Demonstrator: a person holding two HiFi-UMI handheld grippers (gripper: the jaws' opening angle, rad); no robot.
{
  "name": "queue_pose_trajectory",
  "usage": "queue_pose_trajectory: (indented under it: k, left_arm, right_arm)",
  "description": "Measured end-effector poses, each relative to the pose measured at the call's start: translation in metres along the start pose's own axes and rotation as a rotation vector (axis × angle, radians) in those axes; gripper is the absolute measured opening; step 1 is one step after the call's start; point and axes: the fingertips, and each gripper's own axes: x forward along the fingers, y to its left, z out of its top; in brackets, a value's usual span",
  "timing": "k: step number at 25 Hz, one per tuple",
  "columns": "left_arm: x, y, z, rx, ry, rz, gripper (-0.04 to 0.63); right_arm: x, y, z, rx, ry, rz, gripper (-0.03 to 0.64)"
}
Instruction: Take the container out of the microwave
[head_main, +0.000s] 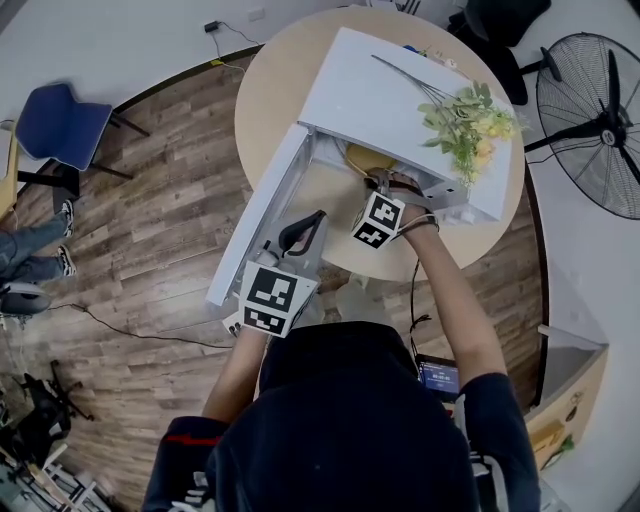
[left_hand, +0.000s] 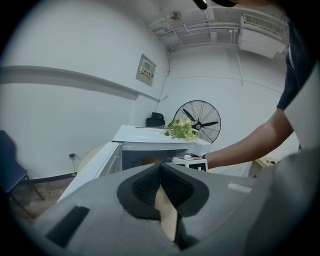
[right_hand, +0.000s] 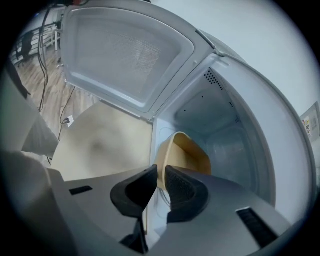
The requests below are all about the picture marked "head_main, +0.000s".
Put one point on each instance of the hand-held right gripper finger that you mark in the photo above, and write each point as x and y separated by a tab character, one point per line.
377	179
407	184

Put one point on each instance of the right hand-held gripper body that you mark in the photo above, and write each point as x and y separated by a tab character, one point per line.
380	217

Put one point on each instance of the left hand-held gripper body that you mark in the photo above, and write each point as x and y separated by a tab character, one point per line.
270	297

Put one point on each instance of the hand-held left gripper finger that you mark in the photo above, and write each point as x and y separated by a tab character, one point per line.
290	235
314	240

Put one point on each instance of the yellow bowl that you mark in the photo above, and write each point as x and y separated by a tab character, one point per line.
365	157

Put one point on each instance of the white microwave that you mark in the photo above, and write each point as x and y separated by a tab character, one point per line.
360	100

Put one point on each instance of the person's right forearm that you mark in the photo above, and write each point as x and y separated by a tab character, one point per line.
455	310

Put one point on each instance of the person's left forearm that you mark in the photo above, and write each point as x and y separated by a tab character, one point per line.
237	380

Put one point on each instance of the person's light legs and shoes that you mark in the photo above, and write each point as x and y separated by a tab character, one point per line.
347	297

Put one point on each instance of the yellow artificial flower bouquet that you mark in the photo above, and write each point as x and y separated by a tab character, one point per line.
465	130

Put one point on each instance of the person's dark navy shirt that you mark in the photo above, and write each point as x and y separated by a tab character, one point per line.
340	430

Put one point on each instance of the black phone with lit screen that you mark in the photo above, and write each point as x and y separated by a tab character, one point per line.
440	377

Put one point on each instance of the black office chair with jacket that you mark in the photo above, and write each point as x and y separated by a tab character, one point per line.
500	40

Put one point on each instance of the black standing fan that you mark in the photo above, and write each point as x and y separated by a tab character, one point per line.
600	125

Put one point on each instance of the black power adapter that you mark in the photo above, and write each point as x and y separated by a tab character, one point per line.
211	26

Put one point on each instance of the white floor fan heater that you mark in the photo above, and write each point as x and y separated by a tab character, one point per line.
25	300

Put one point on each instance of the blue chair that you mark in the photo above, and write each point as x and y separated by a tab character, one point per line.
60	125

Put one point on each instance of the wooden white cabinet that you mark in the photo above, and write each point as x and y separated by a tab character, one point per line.
565	400

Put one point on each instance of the white wall outlet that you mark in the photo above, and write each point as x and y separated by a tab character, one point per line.
255	13

